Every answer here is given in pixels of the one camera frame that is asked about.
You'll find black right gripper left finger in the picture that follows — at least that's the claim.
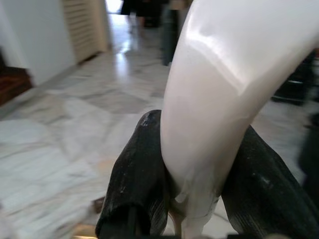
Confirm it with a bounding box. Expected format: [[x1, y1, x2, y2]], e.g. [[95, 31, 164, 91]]
[[96, 109, 170, 239]]

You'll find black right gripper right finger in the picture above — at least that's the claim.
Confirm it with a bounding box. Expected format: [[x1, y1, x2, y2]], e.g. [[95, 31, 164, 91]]
[[221, 124, 310, 239]]

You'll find cream long-handled dustpan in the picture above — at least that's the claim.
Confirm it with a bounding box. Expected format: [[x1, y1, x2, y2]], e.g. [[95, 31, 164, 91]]
[[160, 0, 319, 239]]

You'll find gold foil packet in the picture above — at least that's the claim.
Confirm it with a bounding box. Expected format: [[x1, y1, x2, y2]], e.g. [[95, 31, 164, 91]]
[[73, 225, 98, 239]]

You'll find tall black cylinder bag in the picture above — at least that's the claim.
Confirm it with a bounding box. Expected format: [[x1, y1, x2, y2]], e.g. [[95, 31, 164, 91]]
[[160, 7, 179, 67]]

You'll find beige louvered door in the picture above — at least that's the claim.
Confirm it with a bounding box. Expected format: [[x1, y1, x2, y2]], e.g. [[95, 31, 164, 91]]
[[62, 0, 109, 64]]

